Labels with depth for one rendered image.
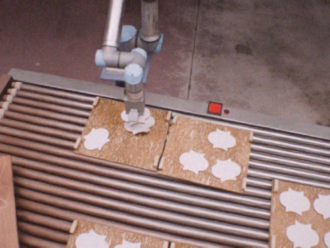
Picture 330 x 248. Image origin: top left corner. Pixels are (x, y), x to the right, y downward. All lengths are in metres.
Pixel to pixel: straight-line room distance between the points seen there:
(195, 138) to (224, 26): 2.31
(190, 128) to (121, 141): 0.35
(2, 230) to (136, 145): 0.70
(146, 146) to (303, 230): 0.81
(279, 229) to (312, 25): 3.05
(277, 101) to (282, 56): 0.63
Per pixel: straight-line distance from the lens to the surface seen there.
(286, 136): 1.85
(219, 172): 1.61
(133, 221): 1.52
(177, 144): 1.67
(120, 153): 1.65
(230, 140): 1.71
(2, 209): 1.53
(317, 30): 4.21
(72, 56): 3.50
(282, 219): 1.61
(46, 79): 2.04
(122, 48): 1.95
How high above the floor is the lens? 2.36
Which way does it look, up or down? 55 degrees down
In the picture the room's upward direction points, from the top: 3 degrees clockwise
